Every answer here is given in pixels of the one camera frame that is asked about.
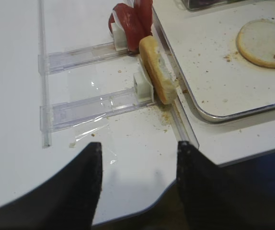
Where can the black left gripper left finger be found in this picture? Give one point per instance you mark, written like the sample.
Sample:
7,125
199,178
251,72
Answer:
67,201

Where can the bun bottom on tray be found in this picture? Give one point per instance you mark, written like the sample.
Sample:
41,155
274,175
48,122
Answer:
256,42

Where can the tomato slice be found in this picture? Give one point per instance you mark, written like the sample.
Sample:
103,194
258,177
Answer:
143,9
130,23

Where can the clear rail far left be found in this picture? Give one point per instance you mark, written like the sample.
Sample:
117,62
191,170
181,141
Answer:
42,72

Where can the clear tape scrap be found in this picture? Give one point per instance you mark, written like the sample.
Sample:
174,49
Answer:
90,122

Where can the white pusher block bun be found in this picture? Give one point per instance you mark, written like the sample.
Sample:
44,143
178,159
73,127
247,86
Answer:
143,87

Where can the clear track upper left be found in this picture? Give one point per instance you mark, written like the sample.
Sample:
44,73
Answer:
62,61

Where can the rear tomato slice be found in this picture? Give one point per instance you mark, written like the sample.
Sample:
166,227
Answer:
143,9

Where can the cream metal tray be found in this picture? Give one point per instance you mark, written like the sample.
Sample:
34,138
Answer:
222,83

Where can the front tomato slice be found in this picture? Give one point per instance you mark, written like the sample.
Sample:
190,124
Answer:
130,23

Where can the white pusher block tomato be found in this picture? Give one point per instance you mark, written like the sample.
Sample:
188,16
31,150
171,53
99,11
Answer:
118,34

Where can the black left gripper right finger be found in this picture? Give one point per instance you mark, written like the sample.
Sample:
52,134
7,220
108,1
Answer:
214,200

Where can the clear track lower left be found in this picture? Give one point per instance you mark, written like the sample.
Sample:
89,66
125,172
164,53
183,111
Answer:
60,116

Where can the clear plastic container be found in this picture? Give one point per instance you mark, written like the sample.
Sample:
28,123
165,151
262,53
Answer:
223,3

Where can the upright bun slice left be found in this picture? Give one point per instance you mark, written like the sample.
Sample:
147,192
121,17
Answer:
155,66

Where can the clear track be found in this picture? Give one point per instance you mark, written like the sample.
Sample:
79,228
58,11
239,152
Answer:
62,61
60,116

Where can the clear rail left of tray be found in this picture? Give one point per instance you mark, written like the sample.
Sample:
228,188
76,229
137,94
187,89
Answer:
180,104

